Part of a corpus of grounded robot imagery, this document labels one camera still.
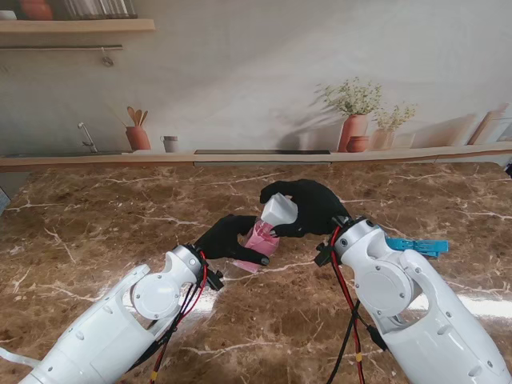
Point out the dark object at table edge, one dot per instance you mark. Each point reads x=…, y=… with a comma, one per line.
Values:
x=509, y=170

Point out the wooden counter ledge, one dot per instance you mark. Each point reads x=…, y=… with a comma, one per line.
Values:
x=80, y=161

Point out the row of glass jars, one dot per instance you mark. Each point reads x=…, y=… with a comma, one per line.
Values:
x=100, y=8

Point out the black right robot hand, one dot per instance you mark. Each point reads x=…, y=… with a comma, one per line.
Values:
x=316, y=208

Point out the chrome faucet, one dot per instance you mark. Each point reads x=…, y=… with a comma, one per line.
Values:
x=89, y=140

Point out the white bowl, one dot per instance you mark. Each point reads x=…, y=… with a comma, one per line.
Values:
x=7, y=15

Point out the tall terracotta flower vase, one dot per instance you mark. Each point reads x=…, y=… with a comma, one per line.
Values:
x=354, y=128

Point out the grey mug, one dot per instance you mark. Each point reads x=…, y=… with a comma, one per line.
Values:
x=171, y=144

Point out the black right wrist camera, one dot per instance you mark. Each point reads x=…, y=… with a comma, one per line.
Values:
x=323, y=258

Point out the clear bottle with pink seasoning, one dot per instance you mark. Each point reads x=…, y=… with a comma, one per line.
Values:
x=262, y=242

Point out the wooden cutting boards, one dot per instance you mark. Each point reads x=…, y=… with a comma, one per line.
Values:
x=486, y=128

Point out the wooden wall shelf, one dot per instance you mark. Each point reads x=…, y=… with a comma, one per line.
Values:
x=80, y=26

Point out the white square bottle cap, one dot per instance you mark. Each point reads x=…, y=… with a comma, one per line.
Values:
x=280, y=210

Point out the small terracotta pot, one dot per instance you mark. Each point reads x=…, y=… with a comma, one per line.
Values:
x=358, y=144

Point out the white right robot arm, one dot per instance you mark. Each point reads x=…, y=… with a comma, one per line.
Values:
x=400, y=292

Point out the metal hanging rail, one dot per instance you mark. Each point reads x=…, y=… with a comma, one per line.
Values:
x=60, y=47

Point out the blue plastic bag clip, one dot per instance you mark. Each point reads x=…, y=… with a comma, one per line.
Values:
x=424, y=245

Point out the terracotta utensil pot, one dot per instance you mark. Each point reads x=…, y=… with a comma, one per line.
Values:
x=138, y=138

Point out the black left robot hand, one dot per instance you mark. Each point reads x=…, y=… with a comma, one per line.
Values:
x=222, y=240

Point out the grey panel edge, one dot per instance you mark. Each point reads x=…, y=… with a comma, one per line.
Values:
x=3, y=200

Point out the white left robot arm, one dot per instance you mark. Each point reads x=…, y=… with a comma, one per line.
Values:
x=100, y=332

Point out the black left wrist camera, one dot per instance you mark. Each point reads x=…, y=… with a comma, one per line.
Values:
x=215, y=281

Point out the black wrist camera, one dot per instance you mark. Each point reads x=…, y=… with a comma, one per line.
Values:
x=215, y=281
x=323, y=258

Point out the terracotta jar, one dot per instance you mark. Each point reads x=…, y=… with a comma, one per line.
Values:
x=36, y=9

